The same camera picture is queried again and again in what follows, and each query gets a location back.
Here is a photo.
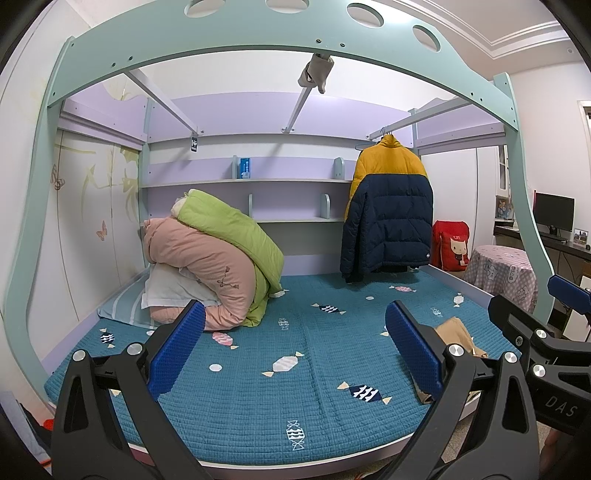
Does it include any grey cloth on bar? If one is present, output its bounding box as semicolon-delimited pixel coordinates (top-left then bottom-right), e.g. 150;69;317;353
298;53;334;94

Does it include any green quilt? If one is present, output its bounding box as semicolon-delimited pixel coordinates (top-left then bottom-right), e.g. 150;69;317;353
172;189;286;328

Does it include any white pillow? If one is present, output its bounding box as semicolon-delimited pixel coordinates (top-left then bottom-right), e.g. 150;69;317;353
141;264;222;310

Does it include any striped blue pillow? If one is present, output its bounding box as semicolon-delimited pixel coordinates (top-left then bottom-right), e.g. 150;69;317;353
97;282;160;328

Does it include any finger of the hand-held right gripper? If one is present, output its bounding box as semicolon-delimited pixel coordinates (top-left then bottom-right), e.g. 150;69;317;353
488;294;557;354
547;274;591;317

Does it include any tan quilted coat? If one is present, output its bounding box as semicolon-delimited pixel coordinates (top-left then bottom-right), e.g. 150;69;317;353
416;318;489;405

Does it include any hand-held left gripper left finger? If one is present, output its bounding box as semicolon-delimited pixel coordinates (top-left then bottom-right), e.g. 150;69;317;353
50;299;206;480

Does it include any dark desk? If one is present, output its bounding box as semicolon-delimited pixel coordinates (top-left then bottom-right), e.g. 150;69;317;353
493;222;591;282

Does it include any clothes hanger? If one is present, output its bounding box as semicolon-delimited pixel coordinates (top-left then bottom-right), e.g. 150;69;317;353
355;131;395;151

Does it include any teal candy print bed blanket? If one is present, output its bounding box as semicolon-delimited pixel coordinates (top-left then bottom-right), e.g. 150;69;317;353
44;270;504;467

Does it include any teal arched bed frame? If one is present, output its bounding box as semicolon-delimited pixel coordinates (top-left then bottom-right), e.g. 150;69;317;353
2;0;555;407

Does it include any pink quilt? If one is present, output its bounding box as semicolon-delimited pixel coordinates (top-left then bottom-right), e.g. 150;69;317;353
141;218;259;332

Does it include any black computer monitor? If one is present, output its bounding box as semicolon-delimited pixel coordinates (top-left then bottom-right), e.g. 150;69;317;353
532;191;575;238

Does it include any yellow navy puffer jacket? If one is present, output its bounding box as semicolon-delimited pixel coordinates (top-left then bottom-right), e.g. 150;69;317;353
340;134;435;283

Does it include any purple headboard shelf unit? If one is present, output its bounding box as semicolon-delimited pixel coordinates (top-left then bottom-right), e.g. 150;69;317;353
139;154;357;256

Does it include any red cartoon bag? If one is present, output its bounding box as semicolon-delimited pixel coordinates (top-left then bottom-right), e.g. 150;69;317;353
431;220;471;273

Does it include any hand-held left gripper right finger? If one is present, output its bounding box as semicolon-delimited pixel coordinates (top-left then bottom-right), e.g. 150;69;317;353
369;300;541;480

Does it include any white glass door cabinet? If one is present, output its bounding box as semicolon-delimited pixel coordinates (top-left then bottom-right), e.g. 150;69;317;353
498;145;511;192

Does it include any round table pink cloth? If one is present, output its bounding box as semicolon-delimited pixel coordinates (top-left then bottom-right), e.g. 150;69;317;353
463;244;539;315

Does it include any white box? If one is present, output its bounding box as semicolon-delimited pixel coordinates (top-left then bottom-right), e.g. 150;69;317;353
566;310;591;343

